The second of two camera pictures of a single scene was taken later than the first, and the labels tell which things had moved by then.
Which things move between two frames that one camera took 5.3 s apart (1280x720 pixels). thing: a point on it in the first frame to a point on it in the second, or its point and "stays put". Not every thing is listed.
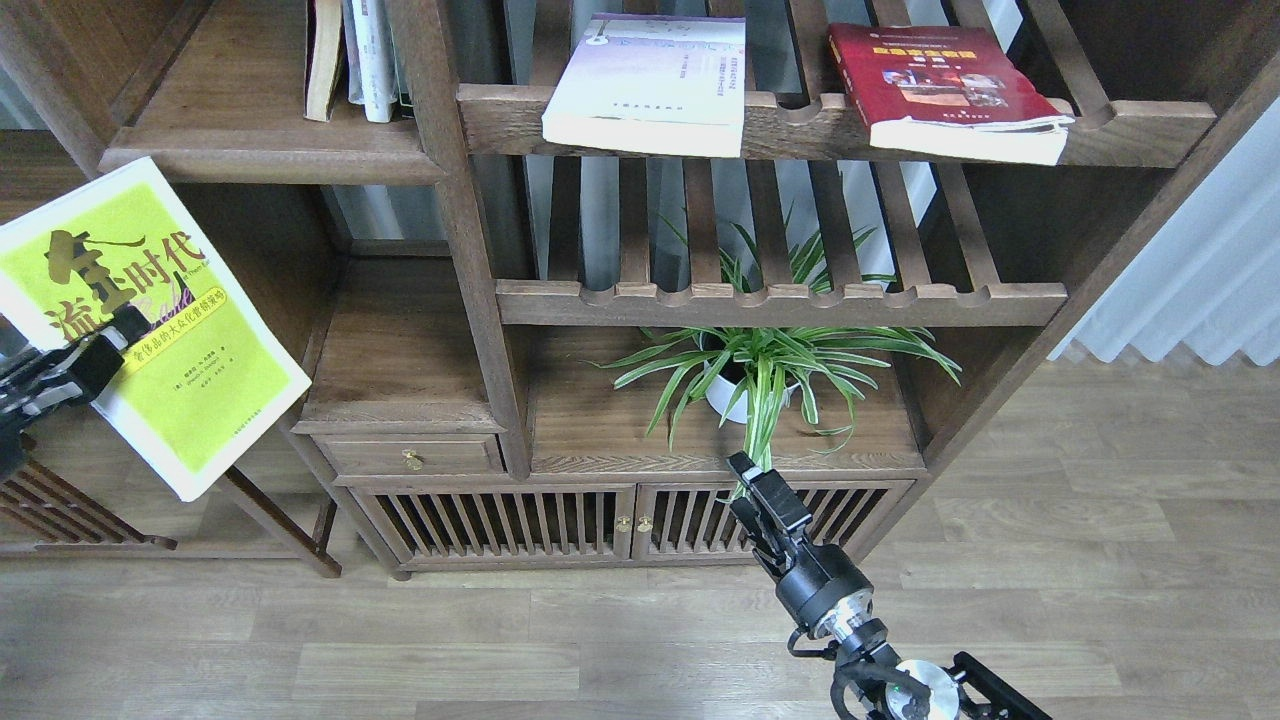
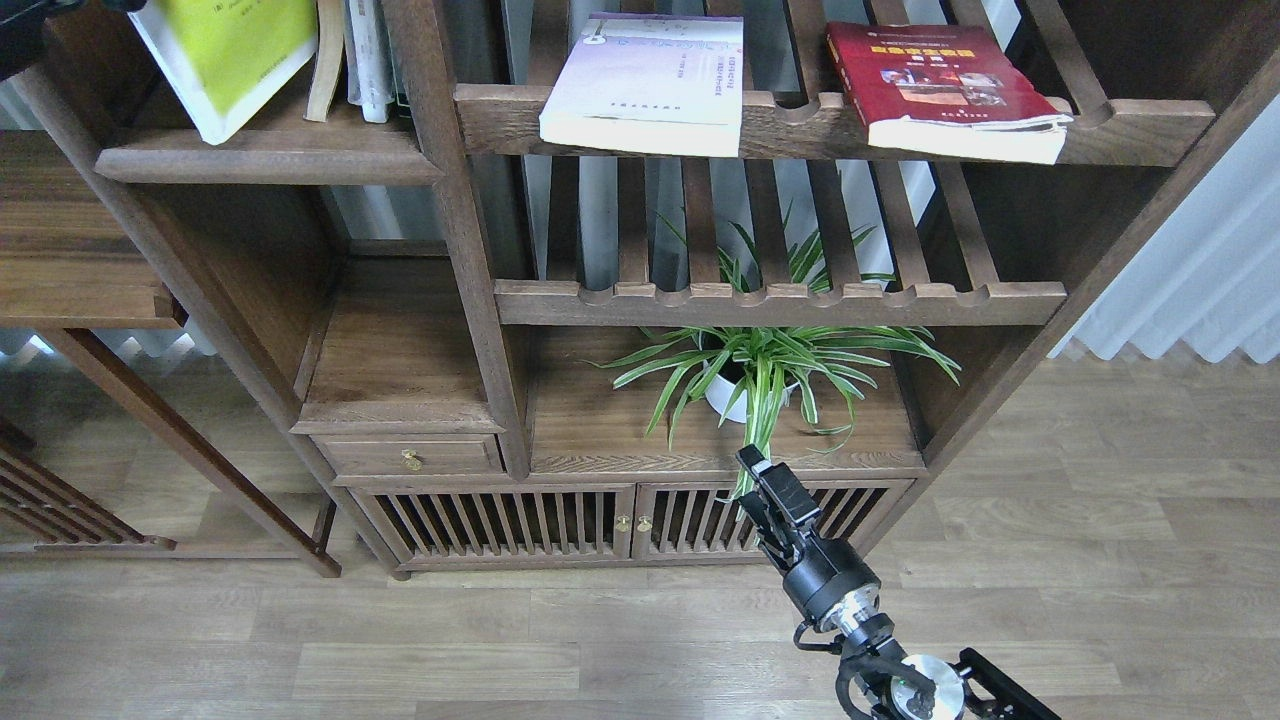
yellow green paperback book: x=214 y=372 to x=218 y=54
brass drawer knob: x=411 y=459 stays put
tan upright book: x=322 y=43 stays put
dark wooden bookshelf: x=550 y=267 stays put
